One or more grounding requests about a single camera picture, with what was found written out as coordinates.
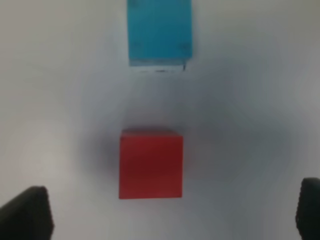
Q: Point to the red cube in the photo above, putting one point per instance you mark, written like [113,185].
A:
[150,164]

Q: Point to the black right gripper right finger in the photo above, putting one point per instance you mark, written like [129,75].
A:
[307,216]

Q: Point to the blue cube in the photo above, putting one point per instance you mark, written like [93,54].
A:
[159,32]

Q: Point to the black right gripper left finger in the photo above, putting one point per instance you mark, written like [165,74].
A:
[28,216]

